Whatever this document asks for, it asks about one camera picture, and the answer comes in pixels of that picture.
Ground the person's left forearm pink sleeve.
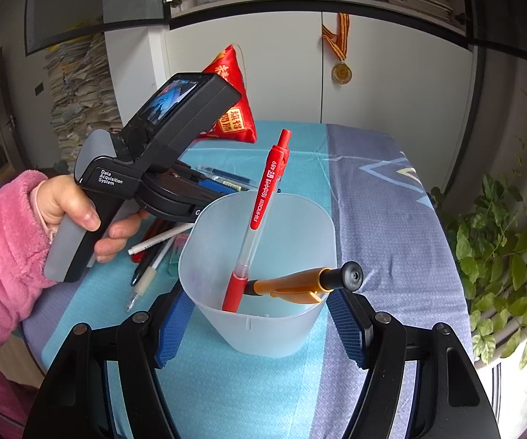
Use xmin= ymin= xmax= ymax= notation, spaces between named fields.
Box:
xmin=0 ymin=170 xmax=59 ymax=360

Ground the red snack packet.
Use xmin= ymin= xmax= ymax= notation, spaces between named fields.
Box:
xmin=197 ymin=45 xmax=259 ymax=144

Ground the slim white pen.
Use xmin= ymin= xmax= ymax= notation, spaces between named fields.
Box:
xmin=127 ymin=223 xmax=195 ymax=257

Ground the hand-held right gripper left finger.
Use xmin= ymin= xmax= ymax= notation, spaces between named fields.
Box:
xmin=23 ymin=279 xmax=195 ymax=439

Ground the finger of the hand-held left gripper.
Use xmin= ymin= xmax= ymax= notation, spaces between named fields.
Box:
xmin=172 ymin=161 xmax=251 ymax=202

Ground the translucent plastic cup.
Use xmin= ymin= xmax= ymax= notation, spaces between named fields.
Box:
xmin=178 ymin=192 xmax=337 ymax=358

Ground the red retractable pen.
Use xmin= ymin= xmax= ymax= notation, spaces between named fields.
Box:
xmin=221 ymin=129 xmax=293 ymax=314

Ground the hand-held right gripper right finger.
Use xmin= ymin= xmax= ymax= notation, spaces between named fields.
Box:
xmin=325 ymin=289 xmax=502 ymax=439

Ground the green leafy plant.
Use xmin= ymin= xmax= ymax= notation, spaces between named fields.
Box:
xmin=430 ymin=89 xmax=527 ymax=371

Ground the clear pen with white grip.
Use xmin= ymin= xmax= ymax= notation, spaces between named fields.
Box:
xmin=125 ymin=237 xmax=178 ymax=314

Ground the person's left hand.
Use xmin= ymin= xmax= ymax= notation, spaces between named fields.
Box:
xmin=30 ymin=175 xmax=152 ymax=264

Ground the clear pink green eraser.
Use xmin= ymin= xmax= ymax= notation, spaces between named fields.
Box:
xmin=169 ymin=233 xmax=192 ymax=276

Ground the gold medal with striped ribbon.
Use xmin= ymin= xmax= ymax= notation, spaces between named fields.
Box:
xmin=321 ymin=12 xmax=354 ymax=86

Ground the blue patterned tablecloth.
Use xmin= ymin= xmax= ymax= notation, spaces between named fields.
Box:
xmin=20 ymin=121 xmax=475 ymax=439

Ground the tall stack of papers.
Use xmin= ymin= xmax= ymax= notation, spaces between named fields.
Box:
xmin=45 ymin=33 xmax=123 ymax=162

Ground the slanted stack of booklets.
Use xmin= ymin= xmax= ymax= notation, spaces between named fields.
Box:
xmin=373 ymin=0 xmax=455 ymax=23

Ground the white wall cabinet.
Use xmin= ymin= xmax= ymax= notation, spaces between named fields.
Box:
xmin=102 ymin=0 xmax=477 ymax=188

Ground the orange pen with black end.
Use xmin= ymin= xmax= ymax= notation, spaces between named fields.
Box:
xmin=244 ymin=260 xmax=365 ymax=305

